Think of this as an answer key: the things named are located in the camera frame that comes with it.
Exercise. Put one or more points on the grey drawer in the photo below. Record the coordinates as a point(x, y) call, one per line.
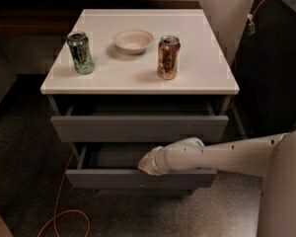
point(134, 121)
point(134, 192)
point(113, 166)

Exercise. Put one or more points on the grey top drawer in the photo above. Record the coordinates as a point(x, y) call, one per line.
point(134, 121)

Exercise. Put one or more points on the orange soda can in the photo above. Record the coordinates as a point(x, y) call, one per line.
point(168, 54)

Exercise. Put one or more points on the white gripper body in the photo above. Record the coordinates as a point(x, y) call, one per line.
point(155, 164)

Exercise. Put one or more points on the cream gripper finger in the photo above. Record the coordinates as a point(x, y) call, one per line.
point(150, 155)
point(144, 168)

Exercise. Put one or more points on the green soda can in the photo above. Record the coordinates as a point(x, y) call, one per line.
point(78, 43)

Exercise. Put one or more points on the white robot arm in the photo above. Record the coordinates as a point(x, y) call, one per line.
point(271, 157)

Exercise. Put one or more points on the grey bottom drawer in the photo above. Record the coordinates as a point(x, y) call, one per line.
point(134, 192)

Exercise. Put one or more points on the white paper bowl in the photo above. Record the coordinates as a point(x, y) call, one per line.
point(133, 41)

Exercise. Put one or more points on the dark wooden bench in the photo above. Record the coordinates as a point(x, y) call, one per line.
point(58, 17)

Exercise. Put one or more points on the white top drawer cabinet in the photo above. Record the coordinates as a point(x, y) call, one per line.
point(203, 73)

